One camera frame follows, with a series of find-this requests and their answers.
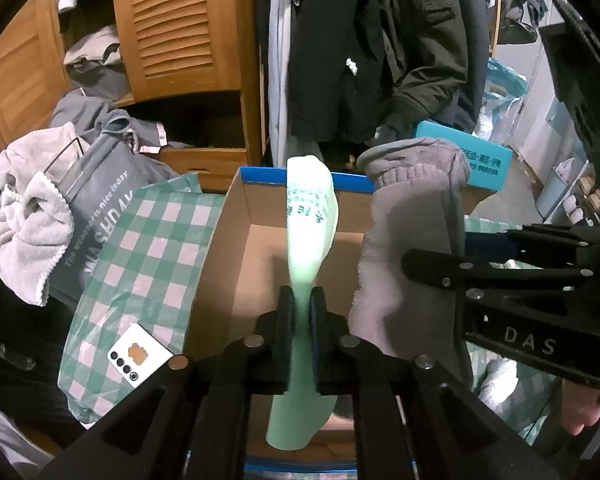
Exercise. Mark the white smartphone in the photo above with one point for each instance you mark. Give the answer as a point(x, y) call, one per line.
point(136, 355)

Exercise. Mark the grey fuzzy sock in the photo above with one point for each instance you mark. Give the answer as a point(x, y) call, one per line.
point(416, 205)

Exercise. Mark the green checkered tablecloth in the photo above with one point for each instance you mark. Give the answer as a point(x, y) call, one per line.
point(148, 273)

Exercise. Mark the light green printed sock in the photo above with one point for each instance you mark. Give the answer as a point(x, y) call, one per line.
point(311, 221)

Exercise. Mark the grey towel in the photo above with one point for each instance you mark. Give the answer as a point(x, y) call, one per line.
point(36, 224)

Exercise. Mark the dark hanging jacket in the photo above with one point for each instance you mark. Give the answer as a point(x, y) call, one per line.
point(337, 72)

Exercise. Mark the person's right hand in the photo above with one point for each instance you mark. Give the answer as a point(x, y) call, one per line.
point(580, 407)

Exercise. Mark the blue cardboard box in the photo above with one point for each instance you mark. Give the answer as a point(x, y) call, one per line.
point(245, 267)

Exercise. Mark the grey tote bag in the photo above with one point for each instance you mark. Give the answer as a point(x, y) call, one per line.
point(98, 187)

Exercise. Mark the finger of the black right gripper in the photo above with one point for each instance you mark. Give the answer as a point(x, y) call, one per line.
point(449, 272)
point(536, 243)

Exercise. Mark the olive green jacket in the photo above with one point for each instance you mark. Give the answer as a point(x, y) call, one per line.
point(436, 52)

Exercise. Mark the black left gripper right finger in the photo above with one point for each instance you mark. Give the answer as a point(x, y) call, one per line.
point(329, 370)

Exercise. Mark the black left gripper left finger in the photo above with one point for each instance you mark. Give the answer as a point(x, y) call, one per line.
point(273, 357)

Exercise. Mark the teal printed box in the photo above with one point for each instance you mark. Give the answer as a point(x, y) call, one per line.
point(488, 162)

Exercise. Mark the wooden louvered cabinet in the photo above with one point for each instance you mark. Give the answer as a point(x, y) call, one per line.
point(191, 63)

